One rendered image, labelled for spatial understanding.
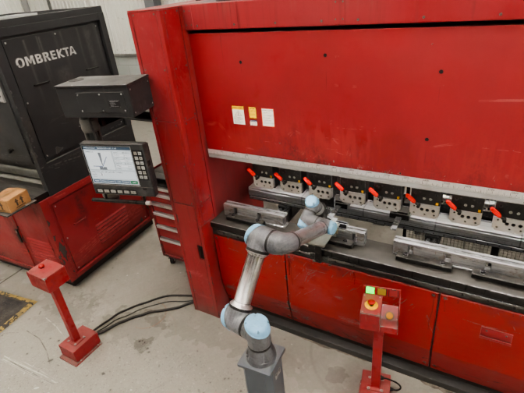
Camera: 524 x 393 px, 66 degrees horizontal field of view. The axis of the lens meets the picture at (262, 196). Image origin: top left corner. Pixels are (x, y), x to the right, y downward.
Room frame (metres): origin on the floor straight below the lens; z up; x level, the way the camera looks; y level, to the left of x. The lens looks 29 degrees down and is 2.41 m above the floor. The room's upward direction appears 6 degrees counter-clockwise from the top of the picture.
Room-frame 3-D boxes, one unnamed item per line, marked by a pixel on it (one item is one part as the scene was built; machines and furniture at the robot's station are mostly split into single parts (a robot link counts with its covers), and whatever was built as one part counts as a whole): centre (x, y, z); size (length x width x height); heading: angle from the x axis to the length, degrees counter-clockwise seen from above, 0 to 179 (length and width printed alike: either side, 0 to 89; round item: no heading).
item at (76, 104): (2.51, 0.88, 1.53); 0.51 x 0.25 x 0.85; 71
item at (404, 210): (2.12, -0.83, 1.01); 0.26 x 0.12 x 0.05; 147
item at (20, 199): (2.90, 1.99, 1.04); 0.30 x 0.26 x 0.12; 61
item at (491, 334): (1.51, -1.18, 0.59); 0.15 x 0.02 x 0.07; 57
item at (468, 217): (1.77, -1.05, 1.26); 0.15 x 0.09 x 0.17; 57
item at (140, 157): (2.41, 0.87, 1.42); 0.45 x 0.12 x 0.36; 71
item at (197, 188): (2.87, 0.33, 1.15); 0.85 x 0.25 x 2.30; 147
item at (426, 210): (1.88, -0.88, 1.26); 0.15 x 0.09 x 0.17; 57
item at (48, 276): (2.26, 1.51, 0.41); 0.25 x 0.20 x 0.83; 147
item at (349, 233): (2.17, -0.45, 0.92); 0.39 x 0.06 x 0.10; 57
